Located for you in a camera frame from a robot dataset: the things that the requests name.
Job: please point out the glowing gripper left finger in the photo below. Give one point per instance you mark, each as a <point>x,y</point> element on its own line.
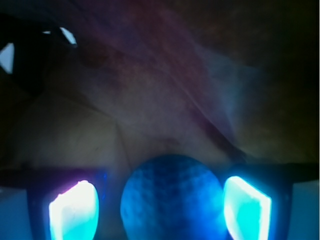
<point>66,204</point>

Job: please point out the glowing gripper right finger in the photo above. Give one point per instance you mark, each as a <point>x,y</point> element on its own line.
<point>257,200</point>

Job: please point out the blue foam ball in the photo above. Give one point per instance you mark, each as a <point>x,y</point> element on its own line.
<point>173,197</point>

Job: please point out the brown paper bag tray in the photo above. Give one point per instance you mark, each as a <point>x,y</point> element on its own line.
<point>112,83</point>

